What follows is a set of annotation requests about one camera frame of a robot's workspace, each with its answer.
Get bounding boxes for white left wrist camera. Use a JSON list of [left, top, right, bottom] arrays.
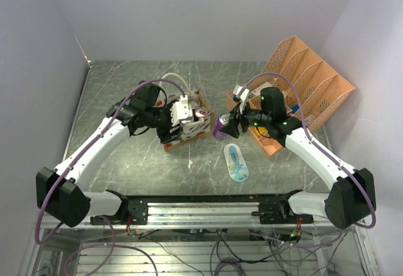
[[170, 95, 194, 127]]

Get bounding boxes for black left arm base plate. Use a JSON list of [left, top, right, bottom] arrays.
[[90, 194, 149, 225]]

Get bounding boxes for blue box in organizer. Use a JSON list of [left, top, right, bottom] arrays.
[[291, 105, 299, 113]]

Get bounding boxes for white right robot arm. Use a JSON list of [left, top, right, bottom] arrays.
[[219, 86, 376, 229]]

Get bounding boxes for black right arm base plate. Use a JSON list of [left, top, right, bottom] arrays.
[[251, 189, 314, 224]]

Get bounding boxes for red cola can in bag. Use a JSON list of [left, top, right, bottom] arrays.
[[188, 99, 200, 110]]

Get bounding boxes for aluminium mounting rail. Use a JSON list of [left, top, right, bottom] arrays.
[[47, 200, 325, 229]]

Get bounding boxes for watermelon canvas bag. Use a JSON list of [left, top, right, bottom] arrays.
[[161, 72, 214, 151]]

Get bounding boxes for yellow block in organizer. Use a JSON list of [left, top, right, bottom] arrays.
[[253, 127, 262, 138]]

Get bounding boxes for orange plastic desk organizer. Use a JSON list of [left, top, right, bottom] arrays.
[[225, 35, 356, 160]]

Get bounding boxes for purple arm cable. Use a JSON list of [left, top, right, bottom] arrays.
[[33, 79, 188, 276], [239, 72, 377, 248]]

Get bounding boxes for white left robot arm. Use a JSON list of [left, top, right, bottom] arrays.
[[36, 79, 191, 227]]

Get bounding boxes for blue Red Bull can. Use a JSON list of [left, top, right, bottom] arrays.
[[194, 106, 209, 121]]

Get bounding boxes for blue correction tape package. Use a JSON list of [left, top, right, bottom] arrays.
[[224, 144, 249, 183]]

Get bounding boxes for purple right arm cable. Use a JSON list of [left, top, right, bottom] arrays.
[[239, 72, 377, 248]]

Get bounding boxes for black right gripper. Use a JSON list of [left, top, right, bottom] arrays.
[[220, 99, 271, 137]]

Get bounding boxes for purple Fanta can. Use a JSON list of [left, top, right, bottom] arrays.
[[213, 113, 230, 141]]

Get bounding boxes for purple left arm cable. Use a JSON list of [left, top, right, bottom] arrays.
[[33, 79, 188, 276]]

